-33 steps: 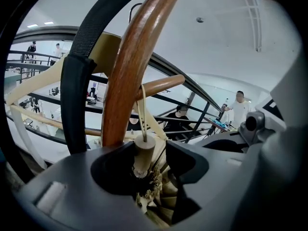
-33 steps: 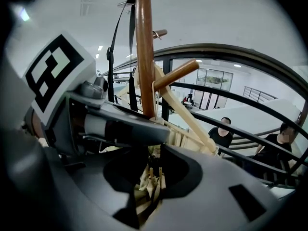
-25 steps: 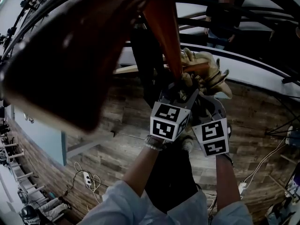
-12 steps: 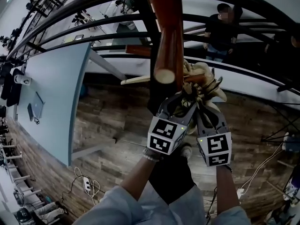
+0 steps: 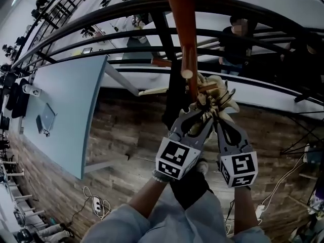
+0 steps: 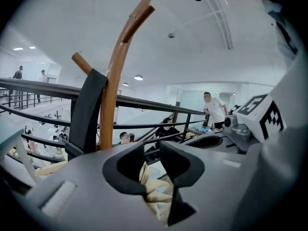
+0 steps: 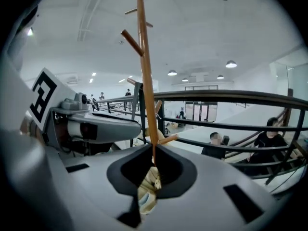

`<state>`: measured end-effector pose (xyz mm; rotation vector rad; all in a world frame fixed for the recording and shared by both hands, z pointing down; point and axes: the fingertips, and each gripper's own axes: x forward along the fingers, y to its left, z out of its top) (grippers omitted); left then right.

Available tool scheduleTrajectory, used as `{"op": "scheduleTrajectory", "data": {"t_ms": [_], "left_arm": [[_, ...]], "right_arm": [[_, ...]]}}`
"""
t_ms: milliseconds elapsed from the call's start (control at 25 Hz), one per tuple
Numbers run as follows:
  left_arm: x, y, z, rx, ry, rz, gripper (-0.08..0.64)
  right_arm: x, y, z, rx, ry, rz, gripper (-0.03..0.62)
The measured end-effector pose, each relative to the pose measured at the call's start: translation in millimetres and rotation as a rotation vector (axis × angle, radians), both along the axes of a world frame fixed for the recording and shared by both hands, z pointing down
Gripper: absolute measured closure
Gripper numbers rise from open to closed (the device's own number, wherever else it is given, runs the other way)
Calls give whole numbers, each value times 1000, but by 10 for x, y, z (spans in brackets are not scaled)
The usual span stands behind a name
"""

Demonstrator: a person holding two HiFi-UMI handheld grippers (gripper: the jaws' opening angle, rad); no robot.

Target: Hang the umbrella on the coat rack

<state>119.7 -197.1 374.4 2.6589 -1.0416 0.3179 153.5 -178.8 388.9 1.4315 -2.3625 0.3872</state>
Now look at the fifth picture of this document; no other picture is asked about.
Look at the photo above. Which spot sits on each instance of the light blue table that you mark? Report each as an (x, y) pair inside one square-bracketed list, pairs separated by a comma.
[(68, 105)]

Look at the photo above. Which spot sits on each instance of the white mug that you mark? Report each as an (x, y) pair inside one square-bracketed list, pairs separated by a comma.
[(31, 89)]

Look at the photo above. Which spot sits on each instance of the light wooden hanger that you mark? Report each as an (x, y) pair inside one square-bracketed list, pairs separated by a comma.
[(154, 91)]

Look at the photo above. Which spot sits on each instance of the person's light blue shirt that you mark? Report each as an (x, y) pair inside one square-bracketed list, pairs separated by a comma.
[(121, 224)]

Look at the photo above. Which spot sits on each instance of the black curved metal railing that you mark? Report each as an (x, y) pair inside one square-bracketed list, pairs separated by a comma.
[(163, 34)]

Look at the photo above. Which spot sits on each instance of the person's black trousers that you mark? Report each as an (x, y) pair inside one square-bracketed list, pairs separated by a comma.
[(189, 191)]

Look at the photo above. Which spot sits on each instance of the brown wooden coat rack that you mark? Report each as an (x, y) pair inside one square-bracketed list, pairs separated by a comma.
[(182, 21)]

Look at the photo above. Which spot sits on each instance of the silver laptop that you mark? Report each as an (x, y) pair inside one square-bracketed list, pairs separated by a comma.
[(48, 116)]

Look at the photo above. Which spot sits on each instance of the person's right forearm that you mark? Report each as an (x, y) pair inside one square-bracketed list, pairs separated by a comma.
[(245, 211)]

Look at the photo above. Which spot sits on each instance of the person's left forearm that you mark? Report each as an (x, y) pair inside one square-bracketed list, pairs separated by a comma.
[(149, 199)]

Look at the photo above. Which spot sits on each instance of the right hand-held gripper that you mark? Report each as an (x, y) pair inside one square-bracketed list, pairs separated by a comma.
[(240, 168)]

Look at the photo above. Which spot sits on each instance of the person's white shoe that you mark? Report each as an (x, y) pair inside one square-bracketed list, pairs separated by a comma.
[(202, 167)]

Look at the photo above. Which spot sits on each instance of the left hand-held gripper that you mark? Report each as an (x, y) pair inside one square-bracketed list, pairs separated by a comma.
[(174, 158)]

